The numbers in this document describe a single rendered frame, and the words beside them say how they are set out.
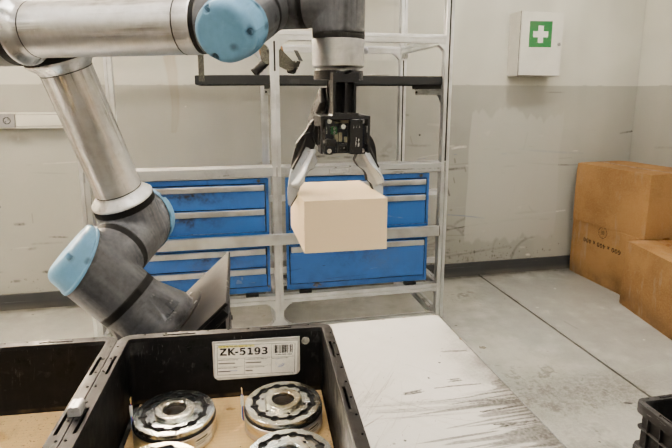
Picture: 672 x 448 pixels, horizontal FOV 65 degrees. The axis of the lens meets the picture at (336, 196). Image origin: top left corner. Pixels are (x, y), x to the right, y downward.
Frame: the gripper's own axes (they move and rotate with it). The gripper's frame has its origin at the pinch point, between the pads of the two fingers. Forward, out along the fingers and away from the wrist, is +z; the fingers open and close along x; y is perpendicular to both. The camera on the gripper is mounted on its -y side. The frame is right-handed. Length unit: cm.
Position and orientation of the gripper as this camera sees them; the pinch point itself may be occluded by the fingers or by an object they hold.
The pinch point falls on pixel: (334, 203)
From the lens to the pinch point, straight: 81.6
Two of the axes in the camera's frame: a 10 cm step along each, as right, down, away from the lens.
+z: 0.0, 9.8, 2.0
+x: 9.8, -0.4, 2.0
